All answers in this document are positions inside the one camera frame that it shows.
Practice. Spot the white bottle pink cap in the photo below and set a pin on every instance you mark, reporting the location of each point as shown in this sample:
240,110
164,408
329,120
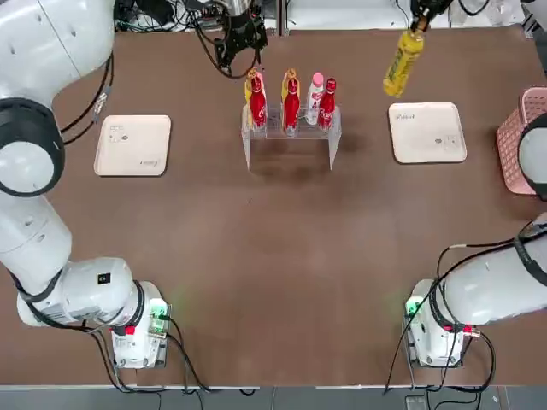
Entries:
315,98

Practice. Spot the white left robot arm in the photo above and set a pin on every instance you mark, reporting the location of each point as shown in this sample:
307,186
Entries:
42,42

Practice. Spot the grey floor socket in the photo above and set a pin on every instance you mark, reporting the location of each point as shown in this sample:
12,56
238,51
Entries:
415,402

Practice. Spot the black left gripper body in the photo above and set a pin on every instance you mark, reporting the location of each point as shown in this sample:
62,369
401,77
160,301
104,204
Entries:
243,32

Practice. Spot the metal post at table edge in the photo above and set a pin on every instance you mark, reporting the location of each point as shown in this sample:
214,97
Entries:
282,17

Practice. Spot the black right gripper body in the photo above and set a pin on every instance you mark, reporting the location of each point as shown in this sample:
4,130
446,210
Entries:
429,5

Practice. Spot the pink plastic basket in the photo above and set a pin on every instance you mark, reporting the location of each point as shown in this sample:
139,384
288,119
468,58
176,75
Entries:
508,145

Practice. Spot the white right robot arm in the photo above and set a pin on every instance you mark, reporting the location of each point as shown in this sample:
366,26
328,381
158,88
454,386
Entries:
478,290

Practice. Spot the red cola bottle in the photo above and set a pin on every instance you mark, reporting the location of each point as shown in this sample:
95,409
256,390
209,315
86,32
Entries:
290,111
258,107
327,107

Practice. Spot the yellow pear drink bottle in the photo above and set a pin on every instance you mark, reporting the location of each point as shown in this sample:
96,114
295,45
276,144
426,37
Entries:
284,89
247,89
399,68

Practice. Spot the clear acrylic tiered shelf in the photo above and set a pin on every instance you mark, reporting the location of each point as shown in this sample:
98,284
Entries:
248,145

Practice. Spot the white rabbit print tray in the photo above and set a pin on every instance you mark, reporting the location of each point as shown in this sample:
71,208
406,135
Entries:
427,132
132,145

